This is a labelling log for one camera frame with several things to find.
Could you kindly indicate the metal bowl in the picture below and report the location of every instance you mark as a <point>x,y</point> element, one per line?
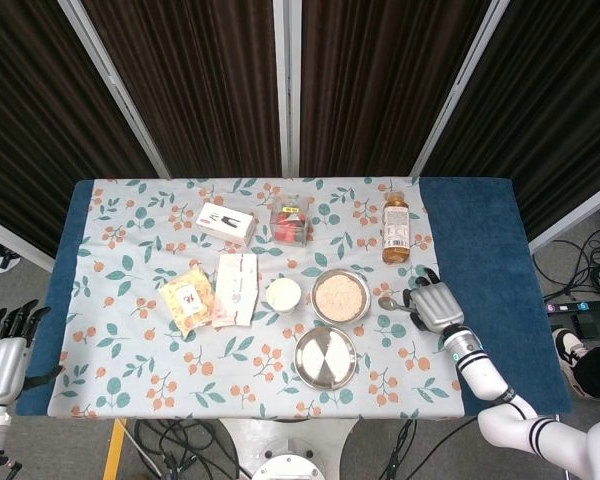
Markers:
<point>365,287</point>

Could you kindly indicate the amber tea bottle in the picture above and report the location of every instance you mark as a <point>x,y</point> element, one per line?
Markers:
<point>396,230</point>

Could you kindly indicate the clear plastic box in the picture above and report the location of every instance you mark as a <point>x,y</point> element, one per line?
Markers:
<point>290,205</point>

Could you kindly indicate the yellow floor tape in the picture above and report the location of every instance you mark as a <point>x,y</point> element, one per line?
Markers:
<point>114,450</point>

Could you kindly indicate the white cardboard box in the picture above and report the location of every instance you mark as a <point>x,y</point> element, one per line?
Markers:
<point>225,222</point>

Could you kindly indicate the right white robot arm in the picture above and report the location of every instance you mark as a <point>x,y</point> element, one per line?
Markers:
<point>485,375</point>

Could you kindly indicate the dark partition panel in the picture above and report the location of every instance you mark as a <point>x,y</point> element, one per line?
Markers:
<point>30,125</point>
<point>195,85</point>
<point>380,85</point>
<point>555,110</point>

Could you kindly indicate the grey metal spoon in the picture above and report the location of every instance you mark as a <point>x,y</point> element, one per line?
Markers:
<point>386,303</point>

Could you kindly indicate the clear snack bag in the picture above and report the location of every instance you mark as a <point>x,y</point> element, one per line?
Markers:
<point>187,300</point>

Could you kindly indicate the pink white snack packet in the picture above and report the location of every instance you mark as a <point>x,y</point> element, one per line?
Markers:
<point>235,290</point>

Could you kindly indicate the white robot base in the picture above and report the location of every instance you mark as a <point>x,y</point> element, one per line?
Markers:
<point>285,450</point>

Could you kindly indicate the red plastic pieces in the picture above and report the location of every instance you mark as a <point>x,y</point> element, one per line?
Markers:
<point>286,229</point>

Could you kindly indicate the blue table cloth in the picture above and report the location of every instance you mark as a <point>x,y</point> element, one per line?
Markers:
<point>480,235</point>

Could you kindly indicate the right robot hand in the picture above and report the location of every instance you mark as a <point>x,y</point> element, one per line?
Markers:
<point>437,307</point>

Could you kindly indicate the black power strip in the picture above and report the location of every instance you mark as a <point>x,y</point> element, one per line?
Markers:
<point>582,306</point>

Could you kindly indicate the round metal plate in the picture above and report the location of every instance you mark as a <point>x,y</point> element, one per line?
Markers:
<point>325,357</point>

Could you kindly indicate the white black shoe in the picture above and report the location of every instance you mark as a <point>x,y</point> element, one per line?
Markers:
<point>570,355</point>

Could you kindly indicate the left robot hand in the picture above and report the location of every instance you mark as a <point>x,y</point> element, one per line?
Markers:
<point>0,367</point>

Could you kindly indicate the floral tablecloth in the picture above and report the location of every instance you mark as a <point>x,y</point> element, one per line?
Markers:
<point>145,240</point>

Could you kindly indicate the white paper cup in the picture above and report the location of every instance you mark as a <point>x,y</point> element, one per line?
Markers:
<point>282,292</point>

